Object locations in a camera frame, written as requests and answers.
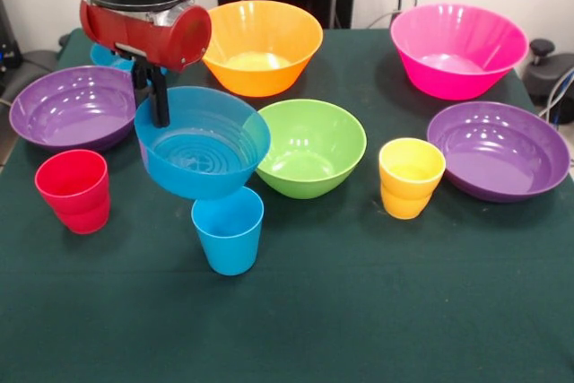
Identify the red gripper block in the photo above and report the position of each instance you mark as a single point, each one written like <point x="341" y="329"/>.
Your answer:
<point x="134" y="33"/>

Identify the small blue plastic bowl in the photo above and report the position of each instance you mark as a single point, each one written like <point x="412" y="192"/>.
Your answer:
<point x="101" y="58"/>
<point x="202" y="181"/>

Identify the orange plastic bowl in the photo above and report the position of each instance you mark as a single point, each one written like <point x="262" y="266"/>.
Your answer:
<point x="264" y="37"/>

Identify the blue plastic cup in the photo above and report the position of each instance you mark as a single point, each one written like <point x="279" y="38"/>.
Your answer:
<point x="228" y="253"/>

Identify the green plastic bowl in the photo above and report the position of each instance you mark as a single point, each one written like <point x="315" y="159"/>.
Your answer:
<point x="323" y="167"/>

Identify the pink plastic bowl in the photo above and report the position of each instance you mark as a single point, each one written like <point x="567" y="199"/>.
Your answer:
<point x="455" y="78"/>

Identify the purple plastic bowl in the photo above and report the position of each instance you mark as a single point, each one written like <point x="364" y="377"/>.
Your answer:
<point x="498" y="163"/>
<point x="67" y="118"/>

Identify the small black table clamp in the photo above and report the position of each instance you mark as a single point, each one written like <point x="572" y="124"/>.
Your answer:
<point x="65" y="39"/>

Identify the grey rounded base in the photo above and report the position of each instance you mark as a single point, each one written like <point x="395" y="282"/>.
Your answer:
<point x="38" y="64"/>

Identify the red plastic cup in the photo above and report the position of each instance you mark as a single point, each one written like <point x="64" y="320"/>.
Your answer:
<point x="78" y="208"/>

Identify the black equipment box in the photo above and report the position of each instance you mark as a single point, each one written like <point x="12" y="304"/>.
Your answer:
<point x="8" y="51"/>

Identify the dark green tablecloth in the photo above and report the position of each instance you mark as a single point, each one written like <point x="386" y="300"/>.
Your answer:
<point x="287" y="311"/>

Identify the yellow plastic cup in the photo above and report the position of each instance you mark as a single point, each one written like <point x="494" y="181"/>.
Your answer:
<point x="406" y="199"/>

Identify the black clamp with knob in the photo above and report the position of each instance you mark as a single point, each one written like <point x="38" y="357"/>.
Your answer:
<point x="549" y="71"/>

